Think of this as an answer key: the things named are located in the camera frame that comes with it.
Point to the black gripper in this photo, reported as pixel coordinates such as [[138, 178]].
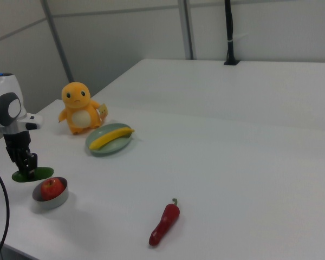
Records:
[[16, 143]]

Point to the green cucumber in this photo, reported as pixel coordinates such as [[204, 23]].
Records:
[[44, 172]]

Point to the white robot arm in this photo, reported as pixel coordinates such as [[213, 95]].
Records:
[[5, 108]]

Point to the grey metal bowl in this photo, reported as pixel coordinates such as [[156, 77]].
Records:
[[57, 201]]

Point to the red apple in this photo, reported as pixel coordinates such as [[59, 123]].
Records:
[[52, 189]]

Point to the orange plush toy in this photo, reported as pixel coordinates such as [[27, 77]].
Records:
[[80, 111]]

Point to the yellow banana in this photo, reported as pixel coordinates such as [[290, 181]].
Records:
[[111, 136]]

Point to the green plate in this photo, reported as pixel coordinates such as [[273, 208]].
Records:
[[116, 145]]

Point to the red chili pepper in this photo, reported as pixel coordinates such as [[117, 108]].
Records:
[[166, 220]]

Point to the black camera pole with clamp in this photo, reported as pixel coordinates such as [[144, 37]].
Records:
[[229, 32]]

